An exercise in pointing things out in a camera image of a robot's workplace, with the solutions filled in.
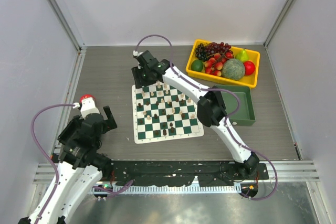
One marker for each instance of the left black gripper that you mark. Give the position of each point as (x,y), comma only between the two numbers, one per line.
(110,122)

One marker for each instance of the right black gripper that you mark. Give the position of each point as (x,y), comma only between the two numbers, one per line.
(139,82)

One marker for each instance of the green white chess board mat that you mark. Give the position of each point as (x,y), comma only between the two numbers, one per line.
(162,113)

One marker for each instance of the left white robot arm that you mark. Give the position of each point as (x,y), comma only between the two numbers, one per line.
(79,168)

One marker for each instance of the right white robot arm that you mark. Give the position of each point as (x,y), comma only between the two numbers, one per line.
(211,110)

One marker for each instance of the red apple on table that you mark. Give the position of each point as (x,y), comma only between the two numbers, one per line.
(86,96)

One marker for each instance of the green lime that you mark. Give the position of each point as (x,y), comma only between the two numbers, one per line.
(197,65)

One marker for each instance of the black grape bunch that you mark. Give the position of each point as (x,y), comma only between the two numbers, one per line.
(201,52)

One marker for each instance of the red cherry bunch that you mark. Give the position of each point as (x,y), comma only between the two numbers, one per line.
(215,63)

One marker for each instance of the dark red grape bunch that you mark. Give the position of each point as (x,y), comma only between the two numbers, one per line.
(221,48)

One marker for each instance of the green netted melon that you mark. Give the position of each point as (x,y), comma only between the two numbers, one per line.
(233,69)

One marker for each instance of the green yellow pear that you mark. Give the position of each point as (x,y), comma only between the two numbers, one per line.
(242,56)

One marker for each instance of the green plastic tray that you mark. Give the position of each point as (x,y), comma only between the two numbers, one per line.
(245,115)

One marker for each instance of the red apple in bin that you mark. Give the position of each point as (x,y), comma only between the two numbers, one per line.
(249,68)

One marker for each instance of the yellow plastic fruit bin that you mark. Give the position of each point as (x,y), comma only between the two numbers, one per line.
(249,81)

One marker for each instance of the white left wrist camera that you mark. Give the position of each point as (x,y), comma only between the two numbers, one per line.
(86,107)

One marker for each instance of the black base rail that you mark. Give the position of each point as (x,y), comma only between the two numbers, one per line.
(177,173)

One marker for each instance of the aluminium frame rail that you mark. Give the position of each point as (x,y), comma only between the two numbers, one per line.
(290,171)

